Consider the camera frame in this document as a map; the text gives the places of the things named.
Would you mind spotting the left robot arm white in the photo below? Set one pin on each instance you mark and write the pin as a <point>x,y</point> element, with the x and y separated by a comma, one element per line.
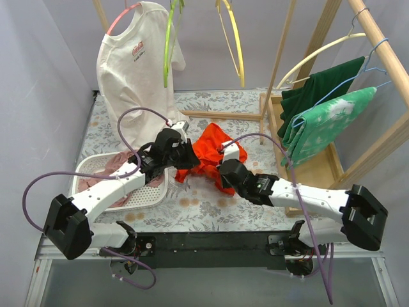
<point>70,223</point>

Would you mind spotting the pink hanger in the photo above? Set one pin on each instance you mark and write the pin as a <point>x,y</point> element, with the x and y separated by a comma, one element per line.
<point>121,15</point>

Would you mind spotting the white Coca-Cola t shirt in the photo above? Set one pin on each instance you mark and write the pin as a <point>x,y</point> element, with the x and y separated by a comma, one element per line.
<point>129,71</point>

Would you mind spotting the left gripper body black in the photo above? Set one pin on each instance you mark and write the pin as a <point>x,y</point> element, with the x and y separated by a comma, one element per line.
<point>189,155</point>

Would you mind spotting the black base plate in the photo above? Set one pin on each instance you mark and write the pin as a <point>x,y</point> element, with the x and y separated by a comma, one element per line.
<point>265,249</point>

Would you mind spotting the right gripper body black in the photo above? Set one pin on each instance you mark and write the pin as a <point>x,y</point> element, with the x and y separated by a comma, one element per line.
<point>224,173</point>

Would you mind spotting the orange t shirt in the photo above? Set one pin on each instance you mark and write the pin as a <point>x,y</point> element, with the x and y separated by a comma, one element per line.
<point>206,149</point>

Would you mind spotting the yellow hanger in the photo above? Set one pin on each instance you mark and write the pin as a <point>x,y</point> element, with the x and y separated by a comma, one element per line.
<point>237,58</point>

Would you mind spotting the dark green garment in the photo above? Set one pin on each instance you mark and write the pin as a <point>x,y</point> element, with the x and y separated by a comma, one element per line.
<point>315,88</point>

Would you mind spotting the light green tie-dye garment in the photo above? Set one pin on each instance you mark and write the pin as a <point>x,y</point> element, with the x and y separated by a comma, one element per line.
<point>309,134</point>

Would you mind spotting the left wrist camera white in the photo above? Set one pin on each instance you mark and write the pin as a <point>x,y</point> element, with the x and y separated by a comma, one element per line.
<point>180,126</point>

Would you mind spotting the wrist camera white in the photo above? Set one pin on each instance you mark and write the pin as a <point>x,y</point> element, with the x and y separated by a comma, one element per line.
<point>229,151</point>
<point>180,126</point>

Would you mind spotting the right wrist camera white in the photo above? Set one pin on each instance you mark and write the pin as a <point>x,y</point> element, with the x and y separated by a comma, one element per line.
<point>229,151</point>

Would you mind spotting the floral table cloth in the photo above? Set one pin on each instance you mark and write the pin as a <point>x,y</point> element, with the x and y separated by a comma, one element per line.
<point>196,204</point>

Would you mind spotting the pink garment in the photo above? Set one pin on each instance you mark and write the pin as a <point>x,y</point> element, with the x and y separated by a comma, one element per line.
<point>79,183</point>

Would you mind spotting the green hanger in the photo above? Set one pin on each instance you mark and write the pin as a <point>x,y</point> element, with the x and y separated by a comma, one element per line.
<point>171,37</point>

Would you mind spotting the cream hanger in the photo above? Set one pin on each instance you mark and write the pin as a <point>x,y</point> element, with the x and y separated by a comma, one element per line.
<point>312,56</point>

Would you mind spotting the white laundry basket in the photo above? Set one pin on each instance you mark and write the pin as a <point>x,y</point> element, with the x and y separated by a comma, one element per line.
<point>144,197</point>

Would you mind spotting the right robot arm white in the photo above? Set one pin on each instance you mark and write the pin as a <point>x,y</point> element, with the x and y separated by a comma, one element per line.
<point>353,215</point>

